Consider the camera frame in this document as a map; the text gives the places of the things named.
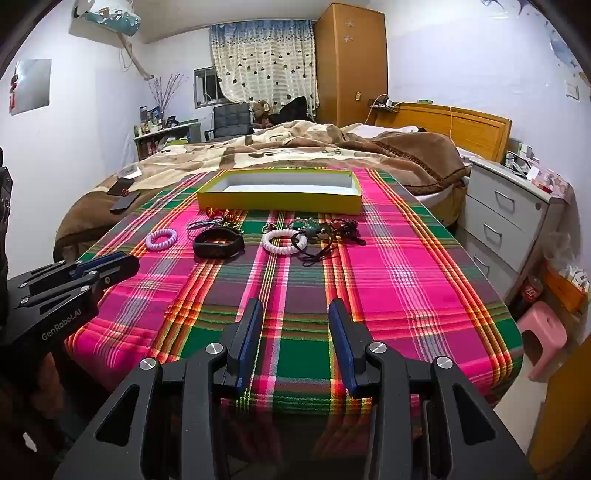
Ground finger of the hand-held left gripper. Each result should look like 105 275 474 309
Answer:
8 251 128 296
14 255 140 309

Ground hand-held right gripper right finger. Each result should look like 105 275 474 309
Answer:
328 298 536 480

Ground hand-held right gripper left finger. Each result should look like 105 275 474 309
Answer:
53 298 264 480

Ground purple spiral hair tie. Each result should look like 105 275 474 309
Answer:
145 228 178 251

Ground black elastic hair tie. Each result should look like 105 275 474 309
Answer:
292 231 341 268

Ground black wristband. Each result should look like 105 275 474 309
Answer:
192 228 246 259

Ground white spiral hair tie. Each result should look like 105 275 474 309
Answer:
261 229 308 254

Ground dark bead bracelet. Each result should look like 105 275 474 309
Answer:
323 217 366 246

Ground green bead bracelet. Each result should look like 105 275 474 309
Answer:
287 217 325 239

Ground yellow cardboard box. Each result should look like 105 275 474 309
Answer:
196 168 363 216

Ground black phone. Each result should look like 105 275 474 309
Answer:
110 191 141 213

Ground plaid tablecloth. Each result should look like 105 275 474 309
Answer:
65 168 525 480

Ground group of desk bottles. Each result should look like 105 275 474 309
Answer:
137 105 168 136

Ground white desk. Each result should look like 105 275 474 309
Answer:
134 121 204 161

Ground white mattress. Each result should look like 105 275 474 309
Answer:
416 185 468 228

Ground dried branches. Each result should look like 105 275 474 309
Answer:
148 71 190 121

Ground black office chair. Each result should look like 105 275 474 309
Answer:
204 104 256 141

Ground brown patterned blanket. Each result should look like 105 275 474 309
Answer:
53 120 472 264

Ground cola bottle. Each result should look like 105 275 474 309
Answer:
510 274 546 319

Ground pink plastic stool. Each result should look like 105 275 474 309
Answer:
515 301 568 381

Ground window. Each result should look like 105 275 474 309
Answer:
193 67 232 109

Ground air conditioner pipe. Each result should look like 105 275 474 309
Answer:
117 34 155 82

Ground white drawer nightstand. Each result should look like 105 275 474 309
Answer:
455 156 566 305

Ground brown teddy bear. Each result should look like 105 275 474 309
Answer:
252 99 276 130

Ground orange box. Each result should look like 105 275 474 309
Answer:
542 265 590 315

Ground wooden panel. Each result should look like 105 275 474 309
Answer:
529 342 591 480

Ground black bag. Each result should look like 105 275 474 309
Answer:
272 96 315 125

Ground covered air conditioner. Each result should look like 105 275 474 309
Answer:
69 0 142 38

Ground wooden headboard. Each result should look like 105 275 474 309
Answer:
374 102 513 163

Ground dotted window curtain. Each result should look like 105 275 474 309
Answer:
210 19 319 121

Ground clutter on nightstand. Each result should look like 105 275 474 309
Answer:
505 141 572 195

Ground wooden wardrobe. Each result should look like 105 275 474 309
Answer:
314 2 389 127

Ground silver wall poster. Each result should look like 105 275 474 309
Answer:
9 59 52 116

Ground orange cable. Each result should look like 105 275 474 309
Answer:
438 105 456 139

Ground wall stickers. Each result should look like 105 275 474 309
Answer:
549 36 591 85

